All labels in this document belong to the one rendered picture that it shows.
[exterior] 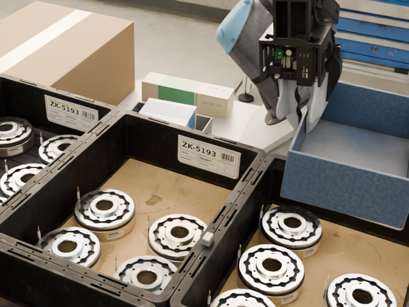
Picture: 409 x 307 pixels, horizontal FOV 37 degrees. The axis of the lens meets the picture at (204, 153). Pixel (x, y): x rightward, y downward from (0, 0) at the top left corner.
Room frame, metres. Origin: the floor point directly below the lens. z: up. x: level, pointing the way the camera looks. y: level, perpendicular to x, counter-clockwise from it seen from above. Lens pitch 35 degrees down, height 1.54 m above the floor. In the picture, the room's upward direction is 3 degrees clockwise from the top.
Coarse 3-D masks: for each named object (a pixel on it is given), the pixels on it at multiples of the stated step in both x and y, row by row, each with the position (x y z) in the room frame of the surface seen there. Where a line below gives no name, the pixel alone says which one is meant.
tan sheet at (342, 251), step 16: (336, 224) 0.83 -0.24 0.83; (256, 240) 0.78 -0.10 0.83; (336, 240) 0.79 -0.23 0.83; (352, 240) 0.79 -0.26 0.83; (368, 240) 0.79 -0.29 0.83; (384, 240) 0.80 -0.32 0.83; (320, 256) 0.75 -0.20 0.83; (336, 256) 0.75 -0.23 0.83; (352, 256) 0.75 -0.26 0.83; (368, 256) 0.75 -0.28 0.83; (384, 256) 0.75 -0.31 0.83; (400, 256) 0.76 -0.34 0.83; (304, 272) 0.71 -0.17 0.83; (320, 272) 0.71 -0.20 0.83; (336, 272) 0.71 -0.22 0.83; (352, 272) 0.71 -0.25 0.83; (368, 272) 0.72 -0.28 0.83; (384, 272) 0.72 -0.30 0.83; (400, 272) 0.72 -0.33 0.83; (224, 288) 0.66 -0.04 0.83; (304, 288) 0.67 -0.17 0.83; (320, 288) 0.68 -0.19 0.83; (400, 288) 0.69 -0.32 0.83; (288, 304) 0.64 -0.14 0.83; (304, 304) 0.64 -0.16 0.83; (320, 304) 0.64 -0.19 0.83; (400, 304) 0.65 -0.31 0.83
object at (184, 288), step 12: (276, 156) 0.89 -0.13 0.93; (264, 168) 0.85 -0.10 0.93; (252, 180) 0.81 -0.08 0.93; (252, 192) 0.78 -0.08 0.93; (240, 204) 0.75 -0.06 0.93; (228, 216) 0.72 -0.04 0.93; (228, 228) 0.69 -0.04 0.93; (216, 240) 0.66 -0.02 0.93; (204, 252) 0.64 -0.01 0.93; (204, 264) 0.61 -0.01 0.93; (192, 276) 0.60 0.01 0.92; (180, 288) 0.57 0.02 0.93; (180, 300) 0.54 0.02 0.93
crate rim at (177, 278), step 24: (120, 120) 0.98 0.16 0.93; (144, 120) 0.98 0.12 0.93; (240, 144) 0.91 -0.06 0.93; (240, 192) 0.78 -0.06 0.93; (0, 216) 0.69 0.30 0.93; (216, 216) 0.72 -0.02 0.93; (0, 240) 0.64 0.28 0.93; (72, 264) 0.60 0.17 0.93; (192, 264) 0.61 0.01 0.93; (120, 288) 0.56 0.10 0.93; (168, 288) 0.56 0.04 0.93
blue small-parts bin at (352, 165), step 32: (352, 96) 0.77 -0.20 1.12; (384, 96) 0.75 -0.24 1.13; (320, 128) 0.75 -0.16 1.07; (352, 128) 0.76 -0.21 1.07; (384, 128) 0.75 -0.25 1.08; (288, 160) 0.59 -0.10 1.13; (320, 160) 0.58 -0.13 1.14; (352, 160) 0.68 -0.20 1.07; (384, 160) 0.68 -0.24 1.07; (288, 192) 0.59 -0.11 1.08; (320, 192) 0.58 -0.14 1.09; (352, 192) 0.57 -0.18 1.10; (384, 192) 0.56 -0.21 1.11
